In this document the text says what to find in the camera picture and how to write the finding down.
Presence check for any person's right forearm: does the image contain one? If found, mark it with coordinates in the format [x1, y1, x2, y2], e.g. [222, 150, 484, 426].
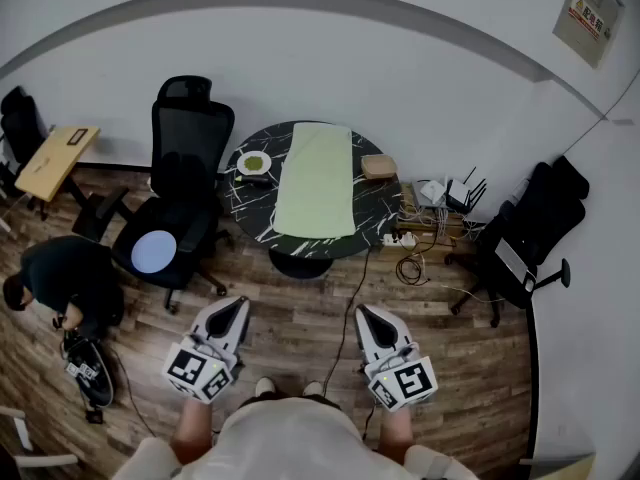
[377, 407, 415, 464]

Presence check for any white network box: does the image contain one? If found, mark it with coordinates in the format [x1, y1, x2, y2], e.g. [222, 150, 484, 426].
[418, 179, 447, 207]

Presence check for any white metal frame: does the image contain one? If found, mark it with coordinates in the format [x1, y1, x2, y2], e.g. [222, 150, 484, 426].
[0, 404, 80, 470]

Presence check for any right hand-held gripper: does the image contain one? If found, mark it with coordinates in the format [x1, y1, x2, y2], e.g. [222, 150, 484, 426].
[355, 304, 440, 414]

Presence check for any grey wall electrical panel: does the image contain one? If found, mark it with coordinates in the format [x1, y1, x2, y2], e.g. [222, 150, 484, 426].
[551, 0, 627, 70]

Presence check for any small light wooden desk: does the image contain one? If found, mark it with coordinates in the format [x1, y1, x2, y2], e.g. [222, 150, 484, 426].
[14, 124, 102, 203]

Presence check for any thin black floor cable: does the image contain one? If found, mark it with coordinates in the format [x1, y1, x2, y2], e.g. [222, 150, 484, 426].
[106, 346, 157, 439]

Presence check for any white plate with green powder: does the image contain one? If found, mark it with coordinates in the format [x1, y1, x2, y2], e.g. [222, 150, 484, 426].
[236, 150, 273, 177]

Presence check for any low wooden crate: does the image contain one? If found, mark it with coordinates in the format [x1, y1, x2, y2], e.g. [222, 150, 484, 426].
[396, 179, 482, 265]

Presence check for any person's left forearm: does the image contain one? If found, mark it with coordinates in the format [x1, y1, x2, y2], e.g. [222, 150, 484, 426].
[171, 396, 215, 465]

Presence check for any light green towel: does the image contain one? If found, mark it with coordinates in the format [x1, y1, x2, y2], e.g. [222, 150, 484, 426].
[271, 121, 358, 240]

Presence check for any long black floor cable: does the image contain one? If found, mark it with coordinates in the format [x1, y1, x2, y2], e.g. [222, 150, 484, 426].
[323, 246, 372, 400]

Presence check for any thin wall cable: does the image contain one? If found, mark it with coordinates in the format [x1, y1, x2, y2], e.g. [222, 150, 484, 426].
[563, 69, 640, 155]

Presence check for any black mesh office chair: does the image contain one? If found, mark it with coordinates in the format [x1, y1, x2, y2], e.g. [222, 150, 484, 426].
[111, 74, 237, 315]

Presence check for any black router with antennas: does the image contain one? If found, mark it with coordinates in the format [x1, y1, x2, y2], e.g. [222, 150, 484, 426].
[444, 166, 488, 215]

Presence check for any person's white shirt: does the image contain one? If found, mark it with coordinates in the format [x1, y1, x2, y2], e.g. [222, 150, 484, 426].
[111, 396, 482, 480]

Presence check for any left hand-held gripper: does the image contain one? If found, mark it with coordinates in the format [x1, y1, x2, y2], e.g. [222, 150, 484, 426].
[162, 295, 251, 406]

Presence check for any pale blue round plate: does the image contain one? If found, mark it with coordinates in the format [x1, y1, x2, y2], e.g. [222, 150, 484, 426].
[130, 229, 178, 275]

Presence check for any black padded office chair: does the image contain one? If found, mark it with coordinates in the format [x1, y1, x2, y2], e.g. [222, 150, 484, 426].
[443, 154, 591, 330]

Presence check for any black marble round table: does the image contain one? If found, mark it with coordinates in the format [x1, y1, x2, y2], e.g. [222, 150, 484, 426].
[222, 120, 404, 280]

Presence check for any coiled black cable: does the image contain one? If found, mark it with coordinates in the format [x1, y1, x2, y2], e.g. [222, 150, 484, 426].
[395, 253, 432, 287]

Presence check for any spare hand-held gripper device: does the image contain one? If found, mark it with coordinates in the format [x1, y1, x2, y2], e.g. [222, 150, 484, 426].
[61, 335, 116, 410]

